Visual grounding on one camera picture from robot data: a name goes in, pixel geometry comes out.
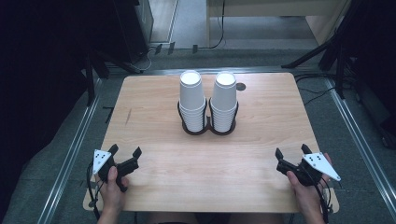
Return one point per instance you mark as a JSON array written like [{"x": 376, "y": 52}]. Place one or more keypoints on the person's left hand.
[{"x": 112, "y": 196}]

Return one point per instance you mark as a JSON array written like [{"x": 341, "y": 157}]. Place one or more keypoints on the dark curtain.
[
  {"x": 379, "y": 62},
  {"x": 37, "y": 77}
]

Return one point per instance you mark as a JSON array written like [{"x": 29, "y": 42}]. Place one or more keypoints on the black tripod stand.
[{"x": 339, "y": 56}]

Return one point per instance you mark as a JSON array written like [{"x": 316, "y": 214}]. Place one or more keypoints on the black double cup holder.
[{"x": 207, "y": 130}]

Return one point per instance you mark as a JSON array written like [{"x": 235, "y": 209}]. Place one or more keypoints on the person's right hand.
[{"x": 306, "y": 199}]

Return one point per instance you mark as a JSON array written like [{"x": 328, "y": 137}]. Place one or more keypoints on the black computer case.
[{"x": 130, "y": 28}]

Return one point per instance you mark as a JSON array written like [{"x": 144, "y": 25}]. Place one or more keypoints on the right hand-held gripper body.
[{"x": 320, "y": 165}]

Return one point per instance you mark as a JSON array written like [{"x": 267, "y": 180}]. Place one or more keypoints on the black metal stand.
[{"x": 91, "y": 81}]

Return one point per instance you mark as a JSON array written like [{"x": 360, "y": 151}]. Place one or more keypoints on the metal floor rail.
[
  {"x": 358, "y": 137},
  {"x": 73, "y": 149}
]

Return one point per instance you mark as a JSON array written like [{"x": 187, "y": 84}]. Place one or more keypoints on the dark round table grommet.
[{"x": 240, "y": 86}]

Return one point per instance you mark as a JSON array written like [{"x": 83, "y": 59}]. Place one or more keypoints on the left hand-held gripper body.
[{"x": 100, "y": 160}]

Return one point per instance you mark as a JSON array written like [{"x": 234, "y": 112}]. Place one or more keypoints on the stack of white paper cups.
[
  {"x": 191, "y": 96},
  {"x": 224, "y": 96}
]

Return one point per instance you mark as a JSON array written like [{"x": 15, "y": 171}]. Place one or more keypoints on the beige wooden desk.
[{"x": 280, "y": 7}]

